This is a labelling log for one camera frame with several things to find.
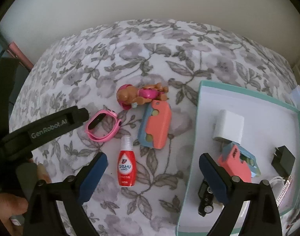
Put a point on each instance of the person's left hand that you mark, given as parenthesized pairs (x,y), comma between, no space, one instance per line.
(12,205)

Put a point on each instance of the coral blue folding toy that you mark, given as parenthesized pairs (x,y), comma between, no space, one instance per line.
(237,161)

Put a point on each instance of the pink board by wall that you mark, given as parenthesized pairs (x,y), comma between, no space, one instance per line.
(17,53)

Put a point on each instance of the gold black patterned bar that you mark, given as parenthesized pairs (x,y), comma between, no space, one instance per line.
(284,190)

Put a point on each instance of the white plastic bracket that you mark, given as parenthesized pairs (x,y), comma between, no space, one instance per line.
(276,181)

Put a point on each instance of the black power adapter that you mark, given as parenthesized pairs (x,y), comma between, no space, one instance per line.
(283,161)

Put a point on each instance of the floral grey white blanket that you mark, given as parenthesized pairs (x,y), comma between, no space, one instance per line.
(88,68)

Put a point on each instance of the pink smartwatch band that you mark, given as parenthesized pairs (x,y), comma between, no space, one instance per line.
(103,126)

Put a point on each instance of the pink brown puppy figure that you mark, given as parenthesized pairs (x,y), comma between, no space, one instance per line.
(129,96)

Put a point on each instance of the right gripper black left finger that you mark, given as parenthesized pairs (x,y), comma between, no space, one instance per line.
(43,217)

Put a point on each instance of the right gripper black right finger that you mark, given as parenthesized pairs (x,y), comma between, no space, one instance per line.
(262,216)

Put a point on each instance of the white router box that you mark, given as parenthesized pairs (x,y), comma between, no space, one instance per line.
(295,95)

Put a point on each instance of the black toy car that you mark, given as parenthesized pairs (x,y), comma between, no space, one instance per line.
(206,196)

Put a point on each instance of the white USB charger cube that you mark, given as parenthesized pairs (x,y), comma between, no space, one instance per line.
(229,127)

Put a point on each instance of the red Lion small bottle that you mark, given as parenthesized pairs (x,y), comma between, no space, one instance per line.
(126,164)

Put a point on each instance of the teal rimmed white tray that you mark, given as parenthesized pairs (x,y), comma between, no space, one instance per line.
(268,123)

